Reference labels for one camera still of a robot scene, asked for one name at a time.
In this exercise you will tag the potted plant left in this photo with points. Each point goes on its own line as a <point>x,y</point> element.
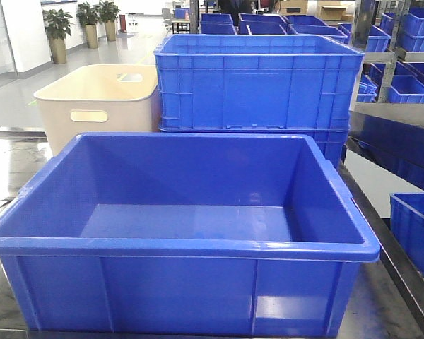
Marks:
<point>57,27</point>

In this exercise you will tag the blue bin lower right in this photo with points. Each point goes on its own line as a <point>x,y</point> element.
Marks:
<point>407,225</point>

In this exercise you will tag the steel shelving rack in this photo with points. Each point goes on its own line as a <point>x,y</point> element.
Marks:
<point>391,135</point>

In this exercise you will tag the large blue target bin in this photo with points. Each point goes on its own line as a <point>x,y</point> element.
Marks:
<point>186,233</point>

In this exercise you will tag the blue bin on right shelf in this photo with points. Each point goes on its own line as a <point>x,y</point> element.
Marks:
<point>406,89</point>

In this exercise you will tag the beige plastic basket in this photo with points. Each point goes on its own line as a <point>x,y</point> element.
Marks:
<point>100,97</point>

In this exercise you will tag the potted plant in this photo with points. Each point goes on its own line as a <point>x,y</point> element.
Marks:
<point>88,18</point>
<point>57,27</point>
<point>108,13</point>

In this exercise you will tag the potted plant right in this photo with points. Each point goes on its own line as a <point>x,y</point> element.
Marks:
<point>108,13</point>

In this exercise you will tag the potted plant middle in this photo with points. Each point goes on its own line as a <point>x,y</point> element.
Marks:
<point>88,18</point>

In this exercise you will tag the large blue ribbed crate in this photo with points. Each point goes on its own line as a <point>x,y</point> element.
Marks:
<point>255,82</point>

